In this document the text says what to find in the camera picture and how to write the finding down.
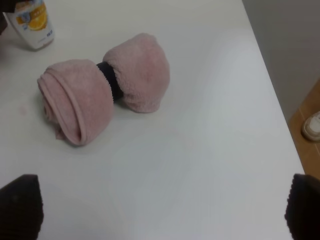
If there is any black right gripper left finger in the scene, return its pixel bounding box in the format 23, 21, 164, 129
0, 174, 44, 240

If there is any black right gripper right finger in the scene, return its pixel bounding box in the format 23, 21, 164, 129
284, 174, 320, 240

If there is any white shoe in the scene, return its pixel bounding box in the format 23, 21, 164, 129
301, 111, 320, 142

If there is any rolled pink towel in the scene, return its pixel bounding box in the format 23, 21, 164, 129
37, 33, 170, 146

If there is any black elastic band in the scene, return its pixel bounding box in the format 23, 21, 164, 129
97, 61, 124, 102

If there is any white blue shampoo bottle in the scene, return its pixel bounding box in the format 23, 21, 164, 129
4, 0, 55, 50

